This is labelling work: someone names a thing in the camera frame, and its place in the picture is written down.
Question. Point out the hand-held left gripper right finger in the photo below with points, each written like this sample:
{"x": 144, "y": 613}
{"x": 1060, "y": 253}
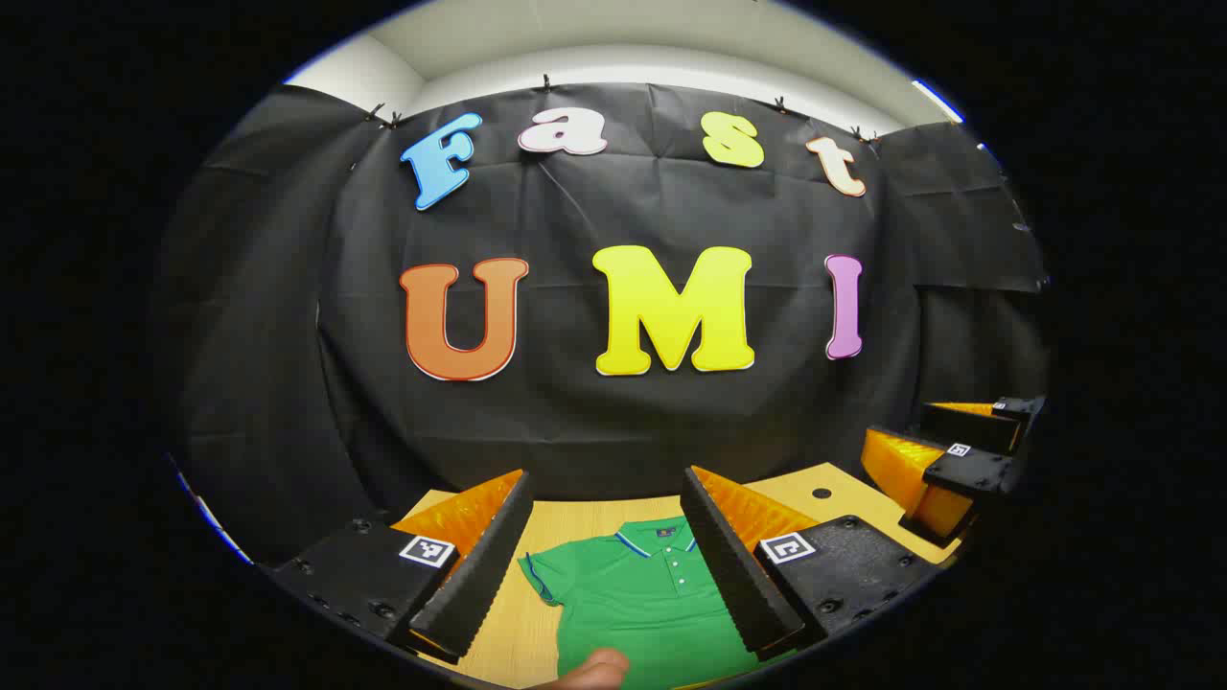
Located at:
{"x": 733, "y": 575}

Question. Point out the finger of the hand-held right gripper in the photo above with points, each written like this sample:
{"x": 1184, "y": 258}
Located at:
{"x": 968, "y": 426}
{"x": 968, "y": 470}

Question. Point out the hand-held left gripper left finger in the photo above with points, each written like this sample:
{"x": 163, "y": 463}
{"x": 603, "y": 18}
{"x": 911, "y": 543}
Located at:
{"x": 479, "y": 575}

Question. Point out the green polo T-shirt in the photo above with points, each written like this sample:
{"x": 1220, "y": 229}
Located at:
{"x": 633, "y": 604}

